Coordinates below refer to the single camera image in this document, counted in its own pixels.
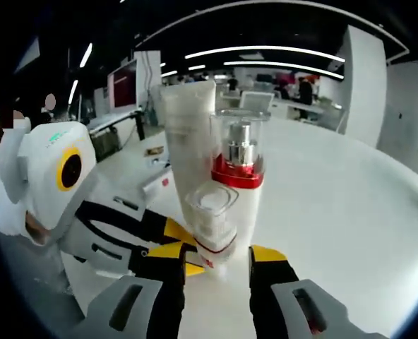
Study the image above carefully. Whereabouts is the white skincare tube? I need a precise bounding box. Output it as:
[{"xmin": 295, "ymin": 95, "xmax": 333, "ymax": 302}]
[{"xmin": 158, "ymin": 79, "xmax": 219, "ymax": 227}]

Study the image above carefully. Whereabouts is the white office desk row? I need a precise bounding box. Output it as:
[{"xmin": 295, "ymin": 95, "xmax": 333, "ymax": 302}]
[{"xmin": 219, "ymin": 90, "xmax": 344, "ymax": 133}]

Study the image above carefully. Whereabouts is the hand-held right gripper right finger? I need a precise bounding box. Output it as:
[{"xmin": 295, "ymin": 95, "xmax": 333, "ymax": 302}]
[{"xmin": 248, "ymin": 244, "xmax": 388, "ymax": 339}]

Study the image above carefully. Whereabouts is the red wall banner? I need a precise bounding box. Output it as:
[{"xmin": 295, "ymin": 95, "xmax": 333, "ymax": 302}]
[{"xmin": 272, "ymin": 70, "xmax": 318, "ymax": 88}]

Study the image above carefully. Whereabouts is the white mesh office chair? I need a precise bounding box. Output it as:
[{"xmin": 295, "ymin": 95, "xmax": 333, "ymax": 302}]
[{"xmin": 239, "ymin": 90, "xmax": 276, "ymax": 119}]

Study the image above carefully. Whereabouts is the curved ceiling light strip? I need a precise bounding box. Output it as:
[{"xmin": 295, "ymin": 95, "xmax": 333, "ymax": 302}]
[
  {"xmin": 223, "ymin": 60, "xmax": 346, "ymax": 81},
  {"xmin": 184, "ymin": 44, "xmax": 347, "ymax": 64}
]

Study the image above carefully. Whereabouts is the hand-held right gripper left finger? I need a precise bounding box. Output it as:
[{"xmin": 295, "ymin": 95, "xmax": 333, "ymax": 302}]
[{"xmin": 84, "ymin": 242, "xmax": 188, "ymax": 339}]

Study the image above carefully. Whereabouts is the person's left hand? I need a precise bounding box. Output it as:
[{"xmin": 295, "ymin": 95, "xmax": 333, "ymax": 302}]
[{"xmin": 24, "ymin": 210, "xmax": 52, "ymax": 246}]

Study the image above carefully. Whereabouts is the skincare bottle wide red collar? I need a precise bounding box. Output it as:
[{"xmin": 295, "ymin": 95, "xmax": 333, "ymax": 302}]
[{"xmin": 210, "ymin": 108, "xmax": 267, "ymax": 261}]

